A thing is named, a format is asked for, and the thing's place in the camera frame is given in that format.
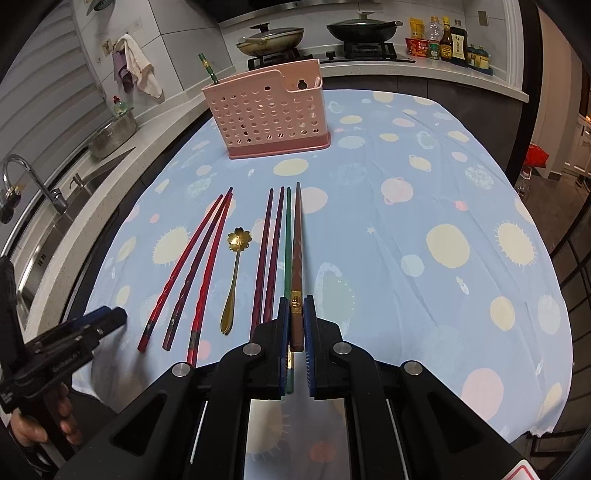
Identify gold flower spoon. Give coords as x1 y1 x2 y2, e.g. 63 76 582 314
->
221 227 252 335

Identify clear oil bottle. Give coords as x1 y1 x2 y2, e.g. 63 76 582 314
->
428 16 443 60

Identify red instant noodle cup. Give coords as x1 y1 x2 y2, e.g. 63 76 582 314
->
406 37 430 58

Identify hanging dish towel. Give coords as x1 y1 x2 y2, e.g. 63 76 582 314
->
113 34 163 100

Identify kitchen sink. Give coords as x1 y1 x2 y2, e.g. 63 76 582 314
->
1 148 133 324

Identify bright red chopstick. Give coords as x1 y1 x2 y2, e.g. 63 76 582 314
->
137 193 225 353

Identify black gas stove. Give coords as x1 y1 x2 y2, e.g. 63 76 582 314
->
247 42 415 71

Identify brown sauce bottle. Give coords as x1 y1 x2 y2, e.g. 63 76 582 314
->
440 16 453 62

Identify blue dotted tablecloth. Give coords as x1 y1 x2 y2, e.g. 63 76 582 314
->
71 88 575 480

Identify pink perforated utensil holder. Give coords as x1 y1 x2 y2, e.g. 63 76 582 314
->
202 59 331 160

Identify beige lidded pan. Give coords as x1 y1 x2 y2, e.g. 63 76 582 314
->
236 22 304 57

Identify yellow seasoning packet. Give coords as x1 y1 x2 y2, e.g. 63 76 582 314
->
409 17 425 39

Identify dark red chopstick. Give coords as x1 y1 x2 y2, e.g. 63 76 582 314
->
263 187 284 323

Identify green chopstick gold band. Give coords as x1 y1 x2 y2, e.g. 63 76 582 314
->
198 53 219 85

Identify green dish soap bottle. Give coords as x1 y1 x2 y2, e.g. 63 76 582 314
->
112 95 128 117

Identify purple maroon chopstick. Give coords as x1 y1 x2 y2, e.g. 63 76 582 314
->
249 188 273 339

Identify long red chopstick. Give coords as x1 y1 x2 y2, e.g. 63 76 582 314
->
186 189 233 367

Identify dark maroon chopstick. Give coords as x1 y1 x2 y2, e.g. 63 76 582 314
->
162 188 232 351

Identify small teal jars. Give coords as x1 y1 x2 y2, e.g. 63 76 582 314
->
467 45 493 75

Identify hanging teal skimmer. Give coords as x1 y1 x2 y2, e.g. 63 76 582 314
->
86 0 115 16

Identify person's left hand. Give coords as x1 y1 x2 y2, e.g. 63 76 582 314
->
9 383 83 447

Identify brown chopstick gold band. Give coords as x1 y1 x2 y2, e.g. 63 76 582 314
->
290 183 304 352

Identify chrome faucet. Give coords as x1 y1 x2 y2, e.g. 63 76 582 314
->
0 154 69 218

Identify dark soy sauce bottle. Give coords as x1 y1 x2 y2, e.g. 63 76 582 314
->
450 19 468 67

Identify black lidded wok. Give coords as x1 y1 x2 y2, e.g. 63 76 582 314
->
327 11 404 44

